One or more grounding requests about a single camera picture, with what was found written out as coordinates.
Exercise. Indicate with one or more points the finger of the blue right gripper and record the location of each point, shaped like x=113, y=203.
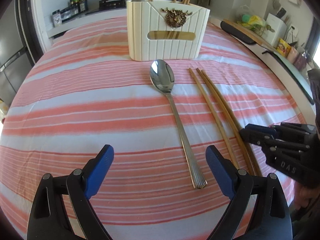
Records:
x=263, y=129
x=255, y=139

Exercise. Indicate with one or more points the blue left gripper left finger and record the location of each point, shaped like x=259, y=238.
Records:
x=96, y=169

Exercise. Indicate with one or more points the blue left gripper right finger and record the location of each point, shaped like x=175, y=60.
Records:
x=223, y=171

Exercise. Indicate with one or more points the large steel spoon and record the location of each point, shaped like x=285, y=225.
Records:
x=162, y=77

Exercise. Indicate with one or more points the purple glass bottle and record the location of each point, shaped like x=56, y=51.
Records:
x=301, y=61

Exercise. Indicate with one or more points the pink striped tablecloth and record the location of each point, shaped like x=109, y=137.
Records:
x=86, y=92

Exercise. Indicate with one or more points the pink cup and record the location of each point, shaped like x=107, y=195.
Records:
x=292, y=55

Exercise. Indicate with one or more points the wooden cutting board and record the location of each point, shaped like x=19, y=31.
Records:
x=245, y=35

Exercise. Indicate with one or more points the white knife block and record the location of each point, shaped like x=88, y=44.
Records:
x=275, y=30

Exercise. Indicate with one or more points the yellow green plastic bag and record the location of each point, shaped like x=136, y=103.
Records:
x=249, y=20

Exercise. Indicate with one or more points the grey double door refrigerator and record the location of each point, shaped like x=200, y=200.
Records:
x=16, y=61

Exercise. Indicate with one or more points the dark glass jug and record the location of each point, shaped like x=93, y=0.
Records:
x=204, y=3

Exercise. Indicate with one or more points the cream utensil holder box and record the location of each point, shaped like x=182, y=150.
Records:
x=162, y=29

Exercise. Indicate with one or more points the white spice jar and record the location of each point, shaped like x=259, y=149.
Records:
x=56, y=18

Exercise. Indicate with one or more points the black gas cooktop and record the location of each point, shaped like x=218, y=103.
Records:
x=106, y=5

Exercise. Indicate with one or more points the condiment bottles and rack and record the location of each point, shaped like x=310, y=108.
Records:
x=75, y=8

